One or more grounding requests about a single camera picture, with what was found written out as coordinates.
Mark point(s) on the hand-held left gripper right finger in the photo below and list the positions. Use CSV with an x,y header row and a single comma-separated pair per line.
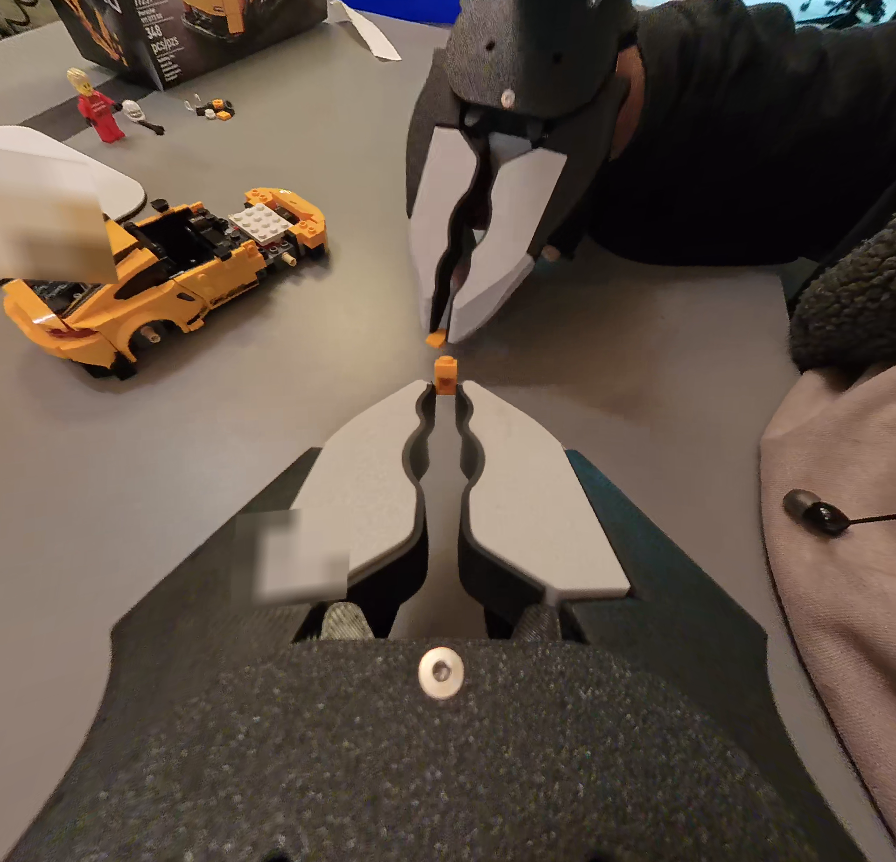
x,y
539,512

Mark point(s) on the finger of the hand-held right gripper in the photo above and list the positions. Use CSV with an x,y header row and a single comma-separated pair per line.
x,y
434,211
518,232

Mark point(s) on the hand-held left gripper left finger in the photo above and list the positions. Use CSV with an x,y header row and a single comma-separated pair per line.
x,y
378,470

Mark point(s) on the orange square lego plate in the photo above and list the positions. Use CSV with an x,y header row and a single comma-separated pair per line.
x,y
445,365

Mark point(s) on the orange lego tile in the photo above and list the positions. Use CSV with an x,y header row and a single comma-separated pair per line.
x,y
436,338

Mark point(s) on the person's right forearm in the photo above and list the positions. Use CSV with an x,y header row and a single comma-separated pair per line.
x,y
735,141

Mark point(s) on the tiny lego parts cluster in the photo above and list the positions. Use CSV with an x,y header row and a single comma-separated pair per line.
x,y
213,110

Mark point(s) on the orange lego car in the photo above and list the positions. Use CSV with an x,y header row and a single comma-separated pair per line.
x,y
161,295

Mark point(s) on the lego set box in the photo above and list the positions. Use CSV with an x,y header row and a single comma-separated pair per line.
x,y
210,8

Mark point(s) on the white lego helmet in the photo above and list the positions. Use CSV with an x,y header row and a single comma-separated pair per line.
x,y
134,110

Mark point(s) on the red lego minifigure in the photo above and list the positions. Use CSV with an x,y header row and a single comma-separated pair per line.
x,y
101,110

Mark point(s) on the person's right hand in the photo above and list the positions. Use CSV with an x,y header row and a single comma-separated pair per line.
x,y
630,99

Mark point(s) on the black earphone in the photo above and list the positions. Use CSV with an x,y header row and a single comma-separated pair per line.
x,y
815,516

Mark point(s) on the white book stand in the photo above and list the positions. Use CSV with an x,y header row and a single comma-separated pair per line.
x,y
119,183

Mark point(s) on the person's beige hoodie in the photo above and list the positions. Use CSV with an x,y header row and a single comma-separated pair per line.
x,y
840,631

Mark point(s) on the person's dark fleece jacket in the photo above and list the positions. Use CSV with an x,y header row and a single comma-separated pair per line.
x,y
854,302

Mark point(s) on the black tape strip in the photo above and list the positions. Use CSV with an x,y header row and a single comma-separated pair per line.
x,y
70,106

